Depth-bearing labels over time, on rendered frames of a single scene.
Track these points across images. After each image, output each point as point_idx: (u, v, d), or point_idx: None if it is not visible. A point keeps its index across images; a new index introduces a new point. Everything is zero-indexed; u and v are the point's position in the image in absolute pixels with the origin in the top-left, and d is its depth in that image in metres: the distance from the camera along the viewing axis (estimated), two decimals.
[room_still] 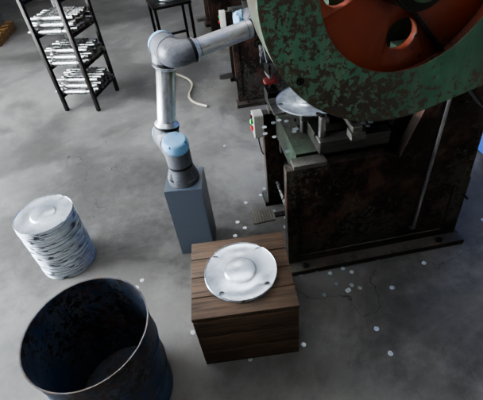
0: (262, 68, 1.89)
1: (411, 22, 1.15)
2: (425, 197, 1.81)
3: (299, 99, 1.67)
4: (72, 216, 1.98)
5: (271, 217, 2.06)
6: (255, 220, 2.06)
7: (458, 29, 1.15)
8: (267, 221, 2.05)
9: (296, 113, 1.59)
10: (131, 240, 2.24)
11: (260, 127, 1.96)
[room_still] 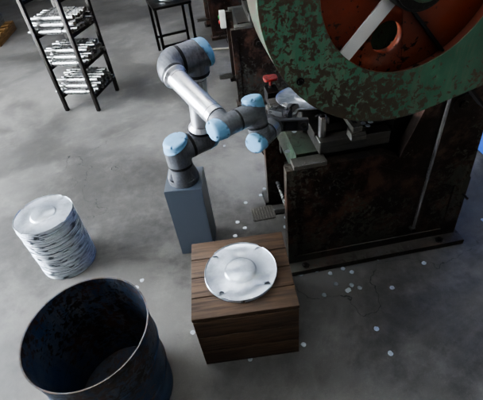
0: None
1: None
2: (425, 197, 1.81)
3: (300, 98, 1.65)
4: (72, 216, 1.98)
5: (271, 215, 2.05)
6: (255, 217, 2.05)
7: None
8: (267, 219, 2.04)
9: (305, 108, 1.57)
10: (131, 240, 2.24)
11: None
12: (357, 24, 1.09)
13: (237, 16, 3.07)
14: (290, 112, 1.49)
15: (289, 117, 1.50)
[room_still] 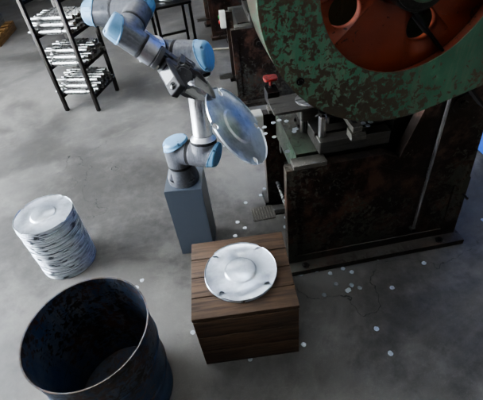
0: (191, 98, 1.21)
1: (351, 19, 1.11)
2: (425, 197, 1.81)
3: (232, 113, 1.27)
4: (72, 216, 1.98)
5: (271, 215, 2.05)
6: (255, 217, 2.05)
7: None
8: (267, 219, 2.04)
9: (209, 102, 1.19)
10: (131, 240, 2.24)
11: (260, 127, 1.96)
12: None
13: (237, 16, 3.07)
14: (187, 73, 1.15)
15: (181, 77, 1.15)
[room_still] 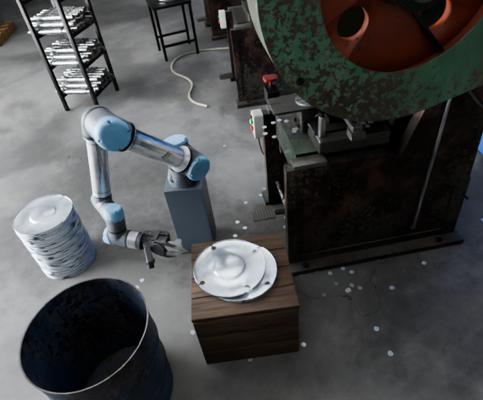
0: (172, 257, 1.61)
1: (361, 27, 1.13)
2: (425, 197, 1.81)
3: (223, 259, 1.58)
4: (72, 216, 1.98)
5: (271, 215, 2.05)
6: (255, 217, 2.05)
7: (377, 71, 1.20)
8: (267, 219, 2.04)
9: (198, 265, 1.58)
10: None
11: (260, 127, 1.96)
12: None
13: (237, 16, 3.07)
14: (158, 246, 1.58)
15: (157, 249, 1.59)
